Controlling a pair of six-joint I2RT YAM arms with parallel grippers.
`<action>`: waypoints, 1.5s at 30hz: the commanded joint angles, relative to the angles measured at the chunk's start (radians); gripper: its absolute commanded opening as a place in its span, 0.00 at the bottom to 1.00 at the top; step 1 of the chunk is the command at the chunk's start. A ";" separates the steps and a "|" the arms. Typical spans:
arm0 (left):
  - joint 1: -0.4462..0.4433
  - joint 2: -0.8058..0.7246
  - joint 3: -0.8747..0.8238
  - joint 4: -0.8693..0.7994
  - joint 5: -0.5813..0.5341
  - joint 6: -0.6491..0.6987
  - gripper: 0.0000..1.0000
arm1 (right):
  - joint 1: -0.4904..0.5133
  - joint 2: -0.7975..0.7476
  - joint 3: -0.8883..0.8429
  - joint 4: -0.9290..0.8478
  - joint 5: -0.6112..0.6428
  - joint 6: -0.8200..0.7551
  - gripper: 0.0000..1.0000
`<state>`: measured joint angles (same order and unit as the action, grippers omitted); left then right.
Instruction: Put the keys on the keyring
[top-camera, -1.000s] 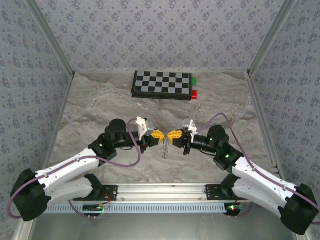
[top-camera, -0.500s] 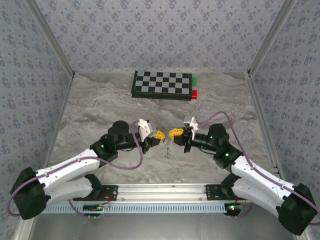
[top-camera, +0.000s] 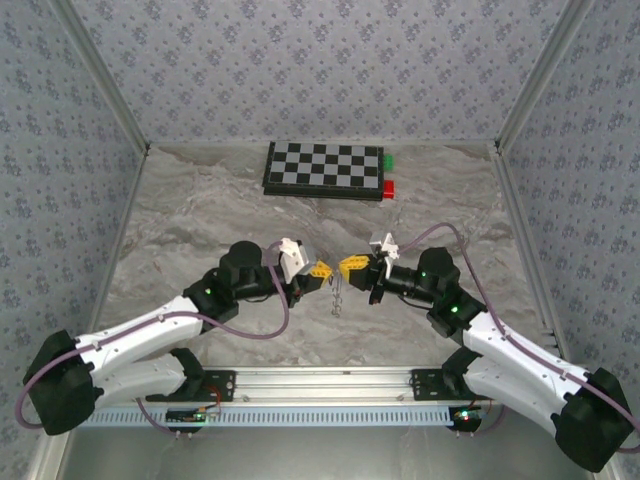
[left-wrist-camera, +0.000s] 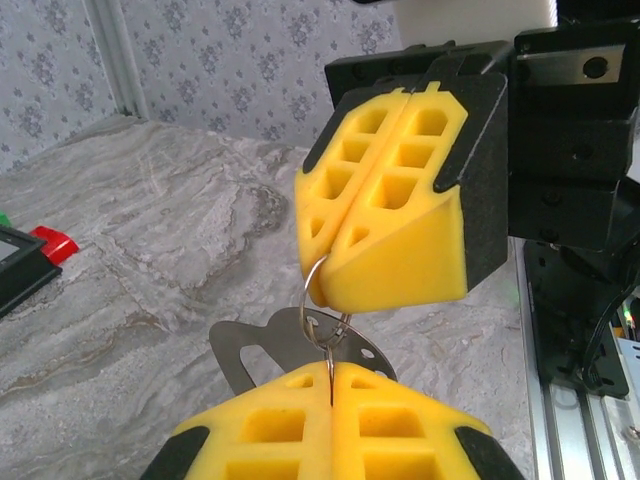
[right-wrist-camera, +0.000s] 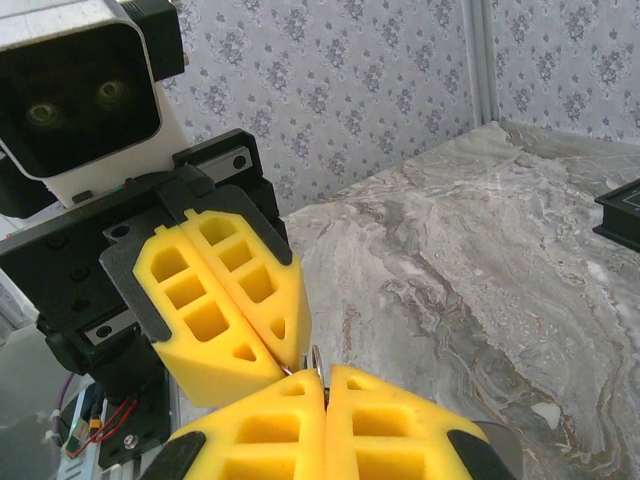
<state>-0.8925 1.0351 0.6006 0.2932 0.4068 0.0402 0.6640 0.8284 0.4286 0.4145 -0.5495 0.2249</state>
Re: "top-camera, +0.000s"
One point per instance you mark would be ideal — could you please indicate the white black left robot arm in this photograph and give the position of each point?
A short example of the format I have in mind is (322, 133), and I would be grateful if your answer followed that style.
(145, 325)

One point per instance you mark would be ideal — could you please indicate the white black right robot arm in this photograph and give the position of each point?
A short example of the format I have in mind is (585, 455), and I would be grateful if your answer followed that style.
(520, 350)

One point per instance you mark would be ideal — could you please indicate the red toy block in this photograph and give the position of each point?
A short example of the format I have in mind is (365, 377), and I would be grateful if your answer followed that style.
(390, 188)

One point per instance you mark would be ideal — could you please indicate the black grey folded chessboard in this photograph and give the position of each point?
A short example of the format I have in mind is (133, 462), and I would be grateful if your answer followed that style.
(325, 165)

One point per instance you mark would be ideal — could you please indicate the green toy block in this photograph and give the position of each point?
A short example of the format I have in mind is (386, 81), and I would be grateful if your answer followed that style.
(389, 162)

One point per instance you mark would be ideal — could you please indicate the small black circuit board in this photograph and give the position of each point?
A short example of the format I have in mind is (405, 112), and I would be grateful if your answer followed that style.
(470, 415)
(187, 415)

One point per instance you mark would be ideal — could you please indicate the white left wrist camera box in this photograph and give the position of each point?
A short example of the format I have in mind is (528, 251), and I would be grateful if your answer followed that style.
(295, 262)

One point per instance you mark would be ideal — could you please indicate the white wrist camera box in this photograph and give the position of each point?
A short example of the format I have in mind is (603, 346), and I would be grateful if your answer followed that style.
(295, 262)
(382, 245)

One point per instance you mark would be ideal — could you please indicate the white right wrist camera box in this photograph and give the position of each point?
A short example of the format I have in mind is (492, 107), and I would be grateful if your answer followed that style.
(382, 245)

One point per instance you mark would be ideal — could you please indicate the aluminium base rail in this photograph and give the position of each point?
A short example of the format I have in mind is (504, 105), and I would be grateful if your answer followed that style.
(325, 385)

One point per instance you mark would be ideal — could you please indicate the aluminium frame post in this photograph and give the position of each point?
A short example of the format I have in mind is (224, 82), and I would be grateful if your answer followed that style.
(540, 75)

